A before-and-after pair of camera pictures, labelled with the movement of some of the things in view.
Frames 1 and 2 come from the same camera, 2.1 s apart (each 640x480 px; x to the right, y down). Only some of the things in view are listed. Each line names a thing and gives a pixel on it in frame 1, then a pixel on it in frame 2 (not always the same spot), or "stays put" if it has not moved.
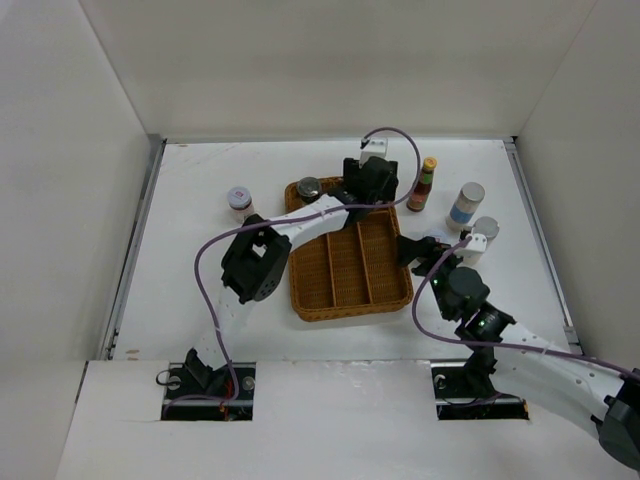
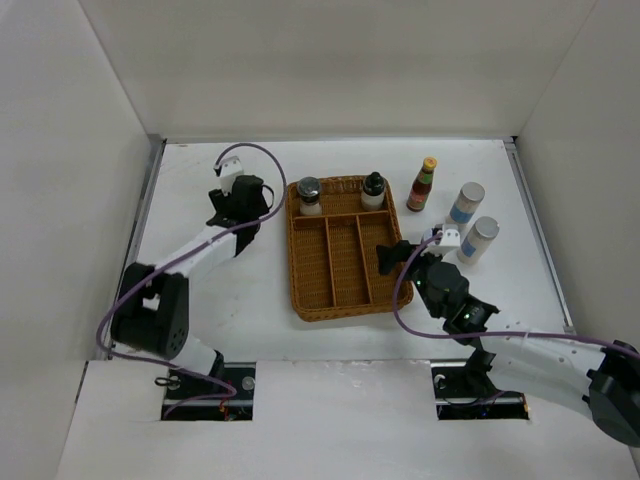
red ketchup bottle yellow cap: (421, 193) stays put
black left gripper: (386, 196) -> (222, 200)
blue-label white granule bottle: (461, 213) stays put
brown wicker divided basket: (354, 271) stays put
